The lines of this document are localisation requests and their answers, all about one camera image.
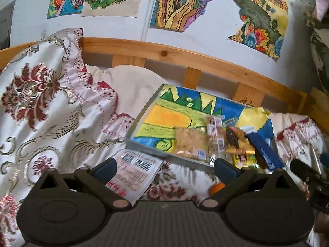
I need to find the white wall pipe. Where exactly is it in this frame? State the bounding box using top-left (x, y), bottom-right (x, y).
top-left (140, 0), bottom-right (155, 42)

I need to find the blue white snack box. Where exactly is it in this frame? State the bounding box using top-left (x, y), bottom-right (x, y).
top-left (240, 120), bottom-right (284, 172)

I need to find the landscape painting torn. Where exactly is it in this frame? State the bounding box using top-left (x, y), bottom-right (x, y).
top-left (229, 0), bottom-right (289, 59)

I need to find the small orange mandarin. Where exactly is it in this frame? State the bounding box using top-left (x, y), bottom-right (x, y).
top-left (208, 183), bottom-right (225, 196)

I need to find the clear brown pastry packet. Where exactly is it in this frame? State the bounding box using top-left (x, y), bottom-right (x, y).
top-left (205, 115), bottom-right (226, 158)

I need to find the floral curtain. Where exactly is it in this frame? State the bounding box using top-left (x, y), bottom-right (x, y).
top-left (305, 0), bottom-right (328, 94)

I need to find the white pink snack bag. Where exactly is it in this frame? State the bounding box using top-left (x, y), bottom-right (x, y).
top-left (106, 149), bottom-right (163, 205)

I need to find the grey metal tray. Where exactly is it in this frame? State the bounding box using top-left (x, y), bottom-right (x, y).
top-left (125, 83), bottom-right (279, 174)

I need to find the beige cracker snack bag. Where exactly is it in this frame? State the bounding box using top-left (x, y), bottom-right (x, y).
top-left (173, 127), bottom-right (209, 162)

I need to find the floral satin bed cover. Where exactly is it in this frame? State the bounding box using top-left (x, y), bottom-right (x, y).
top-left (0, 27), bottom-right (329, 247)

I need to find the yellow green biscuit packet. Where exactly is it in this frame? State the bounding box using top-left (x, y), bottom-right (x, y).
top-left (231, 154), bottom-right (259, 168)

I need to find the dinosaur drawing tray liner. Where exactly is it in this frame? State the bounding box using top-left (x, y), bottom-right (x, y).
top-left (128, 84), bottom-right (271, 152)

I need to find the gold foil snack packet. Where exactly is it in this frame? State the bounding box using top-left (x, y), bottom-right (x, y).
top-left (225, 127), bottom-right (255, 155)

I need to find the cream pillow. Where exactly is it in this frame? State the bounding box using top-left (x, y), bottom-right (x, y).
top-left (85, 65), bottom-right (166, 118)

